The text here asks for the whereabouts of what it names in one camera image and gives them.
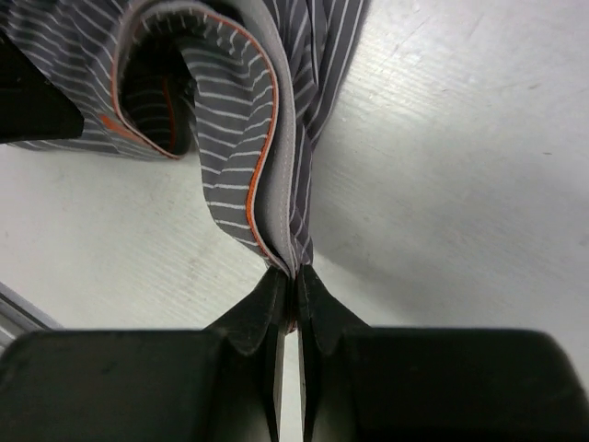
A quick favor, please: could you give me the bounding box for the grey striped underwear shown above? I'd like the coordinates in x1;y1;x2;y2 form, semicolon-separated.
1;1;368;275

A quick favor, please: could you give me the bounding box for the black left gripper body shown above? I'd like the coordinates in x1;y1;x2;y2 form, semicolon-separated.
0;36;84;144

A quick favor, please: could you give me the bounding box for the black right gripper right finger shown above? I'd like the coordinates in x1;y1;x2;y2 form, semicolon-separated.
295;265;369;441

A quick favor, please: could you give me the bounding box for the aluminium frame rail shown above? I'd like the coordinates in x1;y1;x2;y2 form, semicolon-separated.
0;283;61;350

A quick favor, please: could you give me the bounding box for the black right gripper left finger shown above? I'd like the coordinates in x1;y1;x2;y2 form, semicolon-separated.
206;268;290;441

